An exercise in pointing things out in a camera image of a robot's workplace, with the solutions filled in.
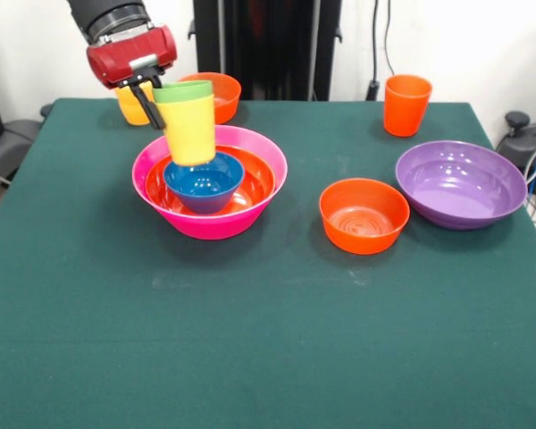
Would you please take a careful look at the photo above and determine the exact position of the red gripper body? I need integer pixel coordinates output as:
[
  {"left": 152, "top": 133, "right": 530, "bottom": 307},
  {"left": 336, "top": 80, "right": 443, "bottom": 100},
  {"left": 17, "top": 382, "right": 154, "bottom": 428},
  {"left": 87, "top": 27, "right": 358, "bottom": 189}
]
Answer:
[{"left": 85, "top": 24, "right": 179, "bottom": 90}]

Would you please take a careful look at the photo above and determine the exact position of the green plastic cup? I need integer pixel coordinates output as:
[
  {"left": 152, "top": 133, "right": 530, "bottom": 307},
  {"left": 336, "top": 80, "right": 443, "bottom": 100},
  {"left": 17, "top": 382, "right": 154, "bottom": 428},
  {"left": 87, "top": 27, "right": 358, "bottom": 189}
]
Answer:
[{"left": 151, "top": 80, "right": 215, "bottom": 105}]

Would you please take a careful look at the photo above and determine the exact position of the small orange plastic bowl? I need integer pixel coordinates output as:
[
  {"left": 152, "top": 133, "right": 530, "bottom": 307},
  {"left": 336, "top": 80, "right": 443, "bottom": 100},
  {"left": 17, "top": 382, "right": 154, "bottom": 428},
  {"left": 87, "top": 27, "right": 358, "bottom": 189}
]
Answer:
[
  {"left": 177, "top": 71, "right": 243, "bottom": 126},
  {"left": 318, "top": 177, "right": 411, "bottom": 257}
]

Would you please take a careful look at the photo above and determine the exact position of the blue plastic bowl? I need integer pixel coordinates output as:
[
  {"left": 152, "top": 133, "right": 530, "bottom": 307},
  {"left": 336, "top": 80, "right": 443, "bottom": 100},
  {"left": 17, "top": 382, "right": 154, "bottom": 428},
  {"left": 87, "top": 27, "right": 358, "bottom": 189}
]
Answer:
[{"left": 163, "top": 151, "right": 246, "bottom": 215}]

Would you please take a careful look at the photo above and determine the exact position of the large pink plastic bowl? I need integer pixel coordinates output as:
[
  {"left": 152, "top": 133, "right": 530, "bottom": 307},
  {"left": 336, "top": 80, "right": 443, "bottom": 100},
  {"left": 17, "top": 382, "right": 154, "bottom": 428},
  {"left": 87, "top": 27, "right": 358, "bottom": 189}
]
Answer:
[{"left": 131, "top": 124, "right": 289, "bottom": 241}]

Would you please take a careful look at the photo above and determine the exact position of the large orange plastic bowl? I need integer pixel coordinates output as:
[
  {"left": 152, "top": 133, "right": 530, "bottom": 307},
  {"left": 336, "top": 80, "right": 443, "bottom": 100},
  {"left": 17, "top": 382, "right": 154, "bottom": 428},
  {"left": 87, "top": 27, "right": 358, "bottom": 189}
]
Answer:
[{"left": 144, "top": 145, "right": 277, "bottom": 215}]

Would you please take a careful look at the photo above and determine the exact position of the light orange plastic cup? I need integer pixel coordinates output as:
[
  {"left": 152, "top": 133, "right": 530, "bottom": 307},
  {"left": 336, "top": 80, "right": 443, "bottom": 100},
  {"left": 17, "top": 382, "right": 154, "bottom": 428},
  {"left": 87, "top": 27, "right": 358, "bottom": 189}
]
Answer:
[{"left": 121, "top": 101, "right": 155, "bottom": 127}]

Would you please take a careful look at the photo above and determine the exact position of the black stand base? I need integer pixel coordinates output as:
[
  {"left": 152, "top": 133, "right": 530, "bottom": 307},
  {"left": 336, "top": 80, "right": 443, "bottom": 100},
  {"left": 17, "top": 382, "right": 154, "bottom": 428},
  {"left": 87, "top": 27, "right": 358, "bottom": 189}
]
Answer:
[
  {"left": 0, "top": 103, "right": 54, "bottom": 184},
  {"left": 494, "top": 111, "right": 536, "bottom": 198}
]

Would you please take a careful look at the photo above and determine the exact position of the dark green tablecloth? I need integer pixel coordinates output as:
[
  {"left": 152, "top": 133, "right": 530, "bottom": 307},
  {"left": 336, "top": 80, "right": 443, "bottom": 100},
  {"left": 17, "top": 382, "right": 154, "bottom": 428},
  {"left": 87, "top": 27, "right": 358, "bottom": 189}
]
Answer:
[{"left": 0, "top": 97, "right": 536, "bottom": 429}]

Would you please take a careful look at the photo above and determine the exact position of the purple plastic bowl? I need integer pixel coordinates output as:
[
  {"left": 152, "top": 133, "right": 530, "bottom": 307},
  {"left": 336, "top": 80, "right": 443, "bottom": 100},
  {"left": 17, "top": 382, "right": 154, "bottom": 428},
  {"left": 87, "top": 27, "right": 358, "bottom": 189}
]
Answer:
[{"left": 394, "top": 139, "right": 529, "bottom": 231}]

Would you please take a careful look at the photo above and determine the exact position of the thick black cable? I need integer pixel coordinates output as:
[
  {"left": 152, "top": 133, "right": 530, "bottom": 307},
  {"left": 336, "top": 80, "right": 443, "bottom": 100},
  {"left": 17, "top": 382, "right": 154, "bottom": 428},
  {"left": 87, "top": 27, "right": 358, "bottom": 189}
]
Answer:
[{"left": 366, "top": 0, "right": 381, "bottom": 102}]

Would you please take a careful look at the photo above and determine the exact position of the thin black cable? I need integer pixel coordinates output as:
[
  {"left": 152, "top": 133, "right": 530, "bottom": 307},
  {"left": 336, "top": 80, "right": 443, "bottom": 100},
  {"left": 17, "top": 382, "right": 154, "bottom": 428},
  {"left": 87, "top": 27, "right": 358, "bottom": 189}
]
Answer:
[{"left": 383, "top": 0, "right": 398, "bottom": 77}]

